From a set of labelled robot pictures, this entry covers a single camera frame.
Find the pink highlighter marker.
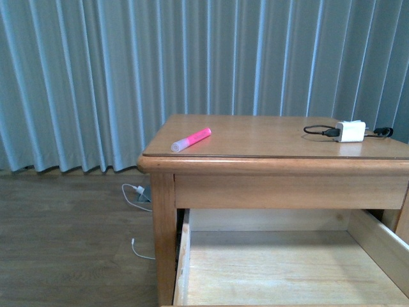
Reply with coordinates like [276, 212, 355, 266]
[171, 127, 212, 152]

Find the wooden drawer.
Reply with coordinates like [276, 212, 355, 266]
[173, 209, 408, 306]

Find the wooden nightstand cabinet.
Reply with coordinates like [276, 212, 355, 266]
[137, 114, 408, 306]

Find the grey floor outlet box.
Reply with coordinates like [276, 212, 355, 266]
[137, 186, 151, 203]

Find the white plug adapter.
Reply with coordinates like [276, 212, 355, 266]
[134, 185, 145, 194]

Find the grey pleated curtain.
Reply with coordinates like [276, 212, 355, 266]
[1, 1, 408, 171]

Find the white power adapter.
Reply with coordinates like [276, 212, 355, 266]
[334, 120, 366, 143]

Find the white charging cable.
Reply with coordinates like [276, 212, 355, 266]
[121, 183, 157, 260]

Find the black usb cable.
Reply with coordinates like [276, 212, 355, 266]
[303, 125, 394, 140]

